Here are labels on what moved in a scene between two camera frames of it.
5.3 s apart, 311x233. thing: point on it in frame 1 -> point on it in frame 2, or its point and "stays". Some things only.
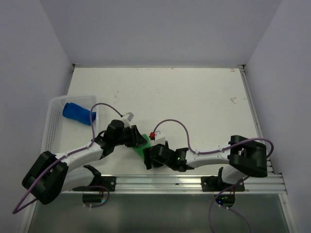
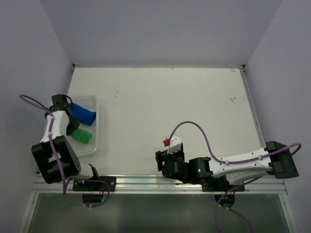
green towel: [139, 149] -> [82, 135]
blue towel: [74, 111] stays
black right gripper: [147, 160] -> [161, 156]
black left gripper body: [125, 138] -> [72, 124]
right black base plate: [215, 184] stays
